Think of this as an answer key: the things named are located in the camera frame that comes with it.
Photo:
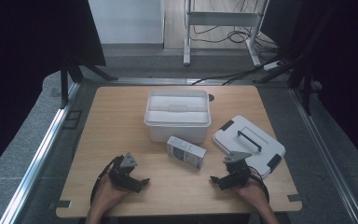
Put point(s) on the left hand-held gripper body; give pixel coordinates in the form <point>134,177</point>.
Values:
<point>121,174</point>

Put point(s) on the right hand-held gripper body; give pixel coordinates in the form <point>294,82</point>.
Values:
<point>238,174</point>

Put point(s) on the white and blue carton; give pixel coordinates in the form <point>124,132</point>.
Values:
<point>185,152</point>

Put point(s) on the white plastic storage box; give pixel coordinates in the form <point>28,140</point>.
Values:
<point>177,133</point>

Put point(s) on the person's left hand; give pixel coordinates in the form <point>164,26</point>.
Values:
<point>108,196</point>

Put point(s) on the person's right hand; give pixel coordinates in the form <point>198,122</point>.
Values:
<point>254,196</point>

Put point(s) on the black table grommet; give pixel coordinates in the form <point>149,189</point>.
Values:
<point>211,97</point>

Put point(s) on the white power strip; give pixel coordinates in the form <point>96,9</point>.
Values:
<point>272,65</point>

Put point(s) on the black tripod stand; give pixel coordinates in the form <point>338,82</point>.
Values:
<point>301,74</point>
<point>71,71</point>

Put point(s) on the black curtain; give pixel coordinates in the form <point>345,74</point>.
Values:
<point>28,62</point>
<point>345,77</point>

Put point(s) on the white metal stand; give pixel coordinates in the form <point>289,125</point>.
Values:
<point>220,18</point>

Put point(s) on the aluminium floor rail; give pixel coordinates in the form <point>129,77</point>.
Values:
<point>326,152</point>
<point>155,81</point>
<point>37,161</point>

